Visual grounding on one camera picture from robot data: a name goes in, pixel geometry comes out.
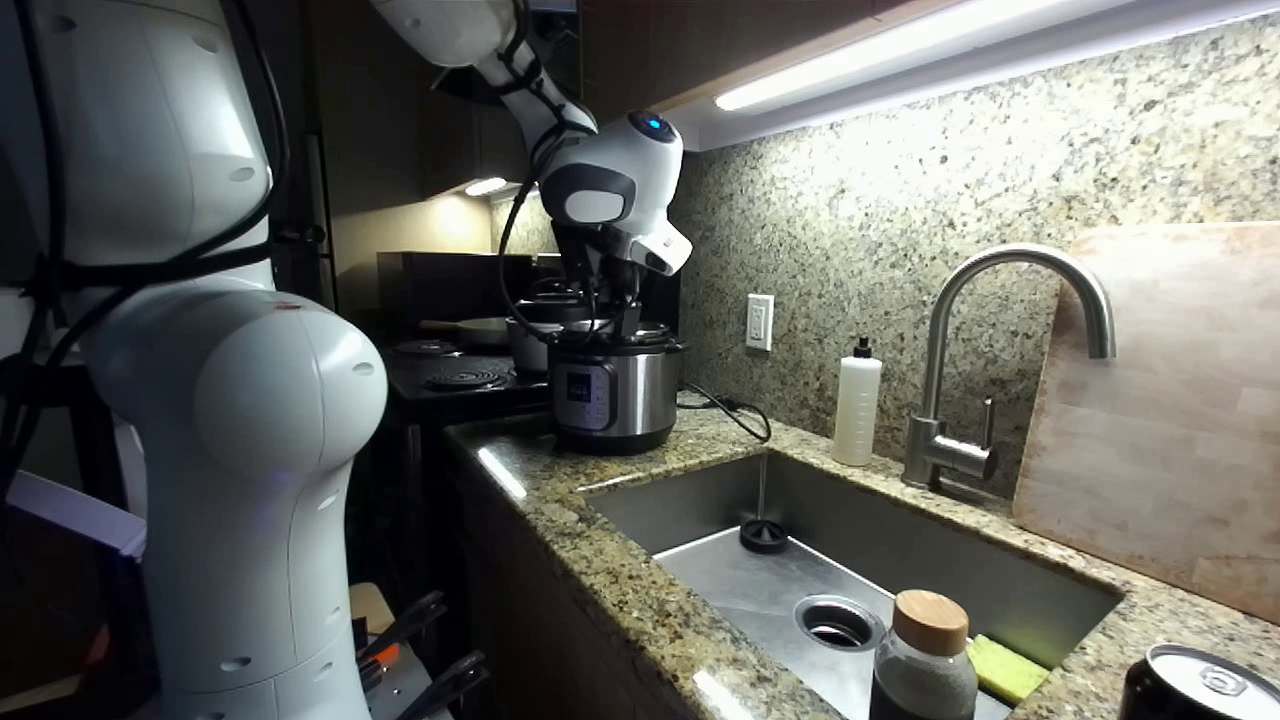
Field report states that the white wall outlet plate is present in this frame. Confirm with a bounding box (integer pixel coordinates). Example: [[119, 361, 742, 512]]
[[742, 287, 781, 357]]

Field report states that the black sink stopper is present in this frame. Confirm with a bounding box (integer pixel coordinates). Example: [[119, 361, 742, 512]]
[[735, 518, 792, 555]]

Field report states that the under-cabinet light strip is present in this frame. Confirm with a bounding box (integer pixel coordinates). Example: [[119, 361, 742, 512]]
[[713, 0, 1280, 136]]

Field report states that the dark upper kitchen cabinet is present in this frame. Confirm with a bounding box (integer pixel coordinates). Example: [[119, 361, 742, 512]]
[[576, 0, 938, 116]]

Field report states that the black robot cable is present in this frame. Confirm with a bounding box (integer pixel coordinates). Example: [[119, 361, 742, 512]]
[[0, 0, 606, 512]]

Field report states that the wooden cutting board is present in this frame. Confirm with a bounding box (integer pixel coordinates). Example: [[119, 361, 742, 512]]
[[1009, 218, 1280, 628]]

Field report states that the black tool handle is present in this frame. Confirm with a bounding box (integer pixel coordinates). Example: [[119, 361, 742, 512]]
[[393, 647, 494, 720], [356, 588, 452, 671]]

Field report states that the white soap bottle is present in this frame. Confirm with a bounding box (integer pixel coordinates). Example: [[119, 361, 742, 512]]
[[833, 335, 890, 473]]

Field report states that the stainless steel sink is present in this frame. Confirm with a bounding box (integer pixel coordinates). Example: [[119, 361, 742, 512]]
[[582, 444, 1130, 720]]

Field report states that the dark kitchen cabinet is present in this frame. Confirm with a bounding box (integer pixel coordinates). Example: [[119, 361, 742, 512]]
[[445, 437, 698, 720], [576, 0, 938, 116]]

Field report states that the white black cooker pot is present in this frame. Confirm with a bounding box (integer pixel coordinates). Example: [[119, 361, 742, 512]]
[[503, 294, 571, 381]]

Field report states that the dark lower kitchen cabinet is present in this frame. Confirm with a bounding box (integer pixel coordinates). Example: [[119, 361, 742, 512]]
[[445, 437, 698, 720]]

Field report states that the black silver pressure cooker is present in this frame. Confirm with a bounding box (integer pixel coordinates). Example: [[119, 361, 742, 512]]
[[546, 327, 689, 458]]

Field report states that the black cooker power cable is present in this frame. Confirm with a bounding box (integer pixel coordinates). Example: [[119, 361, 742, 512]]
[[678, 388, 778, 450]]

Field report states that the silver gooseneck faucet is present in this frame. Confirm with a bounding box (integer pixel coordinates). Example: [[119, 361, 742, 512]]
[[901, 241, 1122, 510]]

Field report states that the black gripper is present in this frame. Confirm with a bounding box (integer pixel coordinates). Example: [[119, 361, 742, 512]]
[[557, 251, 652, 346]]

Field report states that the glass bottle with cork lid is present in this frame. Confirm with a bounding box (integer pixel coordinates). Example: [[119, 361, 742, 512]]
[[870, 584, 982, 720]]

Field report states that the black stove top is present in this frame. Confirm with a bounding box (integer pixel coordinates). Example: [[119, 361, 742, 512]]
[[377, 334, 557, 418]]

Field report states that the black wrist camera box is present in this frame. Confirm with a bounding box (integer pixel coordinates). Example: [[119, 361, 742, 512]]
[[542, 241, 592, 297]]

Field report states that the green sponge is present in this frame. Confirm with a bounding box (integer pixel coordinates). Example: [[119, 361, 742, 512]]
[[967, 631, 1057, 710]]

